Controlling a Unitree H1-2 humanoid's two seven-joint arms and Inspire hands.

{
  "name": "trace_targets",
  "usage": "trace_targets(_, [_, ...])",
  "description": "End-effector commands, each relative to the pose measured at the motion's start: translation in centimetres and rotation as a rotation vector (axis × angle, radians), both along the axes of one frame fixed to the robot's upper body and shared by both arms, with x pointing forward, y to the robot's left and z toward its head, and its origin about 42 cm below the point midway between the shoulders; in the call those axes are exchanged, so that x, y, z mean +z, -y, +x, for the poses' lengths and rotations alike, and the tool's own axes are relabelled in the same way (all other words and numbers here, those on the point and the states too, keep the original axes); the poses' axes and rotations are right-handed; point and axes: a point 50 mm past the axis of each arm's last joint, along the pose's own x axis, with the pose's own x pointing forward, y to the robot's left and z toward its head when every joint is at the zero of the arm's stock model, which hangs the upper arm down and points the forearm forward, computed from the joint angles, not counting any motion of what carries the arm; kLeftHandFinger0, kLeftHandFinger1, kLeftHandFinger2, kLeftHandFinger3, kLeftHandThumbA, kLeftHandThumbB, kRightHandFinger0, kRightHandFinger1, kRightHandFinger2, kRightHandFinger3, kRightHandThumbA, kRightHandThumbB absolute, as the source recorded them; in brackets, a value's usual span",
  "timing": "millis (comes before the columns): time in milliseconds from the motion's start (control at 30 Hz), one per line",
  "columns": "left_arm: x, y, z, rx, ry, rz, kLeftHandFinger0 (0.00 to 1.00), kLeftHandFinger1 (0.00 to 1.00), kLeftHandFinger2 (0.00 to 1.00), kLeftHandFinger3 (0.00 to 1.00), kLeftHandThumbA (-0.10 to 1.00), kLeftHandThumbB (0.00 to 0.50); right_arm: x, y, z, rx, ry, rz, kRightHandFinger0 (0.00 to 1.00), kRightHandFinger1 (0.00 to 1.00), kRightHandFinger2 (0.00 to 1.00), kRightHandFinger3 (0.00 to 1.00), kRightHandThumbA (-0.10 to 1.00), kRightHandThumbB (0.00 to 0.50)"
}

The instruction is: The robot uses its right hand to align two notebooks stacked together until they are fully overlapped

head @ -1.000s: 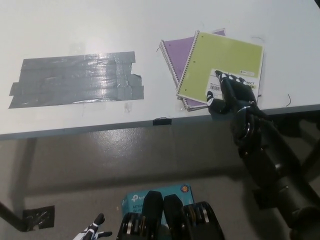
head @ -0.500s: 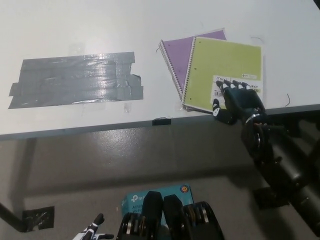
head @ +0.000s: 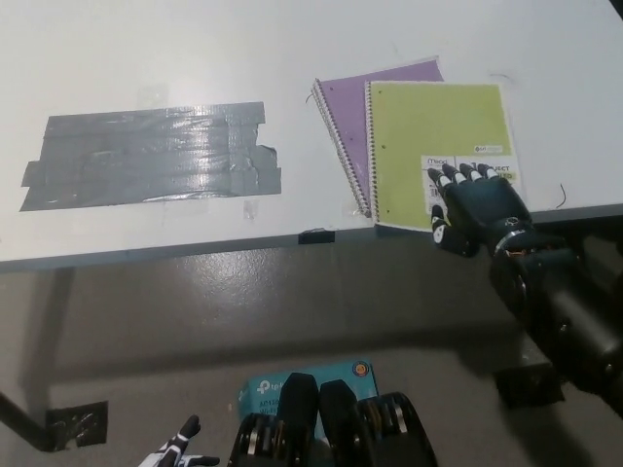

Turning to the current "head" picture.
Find right robot hand black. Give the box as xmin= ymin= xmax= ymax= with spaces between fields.
xmin=423 ymin=162 xmax=536 ymax=259

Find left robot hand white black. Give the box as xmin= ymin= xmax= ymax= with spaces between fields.
xmin=138 ymin=413 xmax=221 ymax=467

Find small black table clip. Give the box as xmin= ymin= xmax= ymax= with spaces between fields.
xmin=298 ymin=228 xmax=337 ymax=245

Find green spiral notebook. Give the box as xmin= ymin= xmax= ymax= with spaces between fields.
xmin=363 ymin=80 xmax=530 ymax=230

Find teal router box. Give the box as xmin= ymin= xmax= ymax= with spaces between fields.
xmin=237 ymin=358 xmax=379 ymax=439

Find black robot body blocks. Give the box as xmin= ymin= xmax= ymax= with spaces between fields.
xmin=228 ymin=372 xmax=439 ymax=467

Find purple spiral notebook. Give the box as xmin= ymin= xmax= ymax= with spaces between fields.
xmin=311 ymin=56 xmax=445 ymax=219

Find black floor tape patch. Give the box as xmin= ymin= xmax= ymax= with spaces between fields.
xmin=45 ymin=401 xmax=109 ymax=451
xmin=492 ymin=364 xmax=566 ymax=409

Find black table leg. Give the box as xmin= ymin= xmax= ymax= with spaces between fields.
xmin=0 ymin=391 xmax=55 ymax=451

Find grey duct tape patch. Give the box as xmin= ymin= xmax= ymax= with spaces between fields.
xmin=18 ymin=100 xmax=283 ymax=213

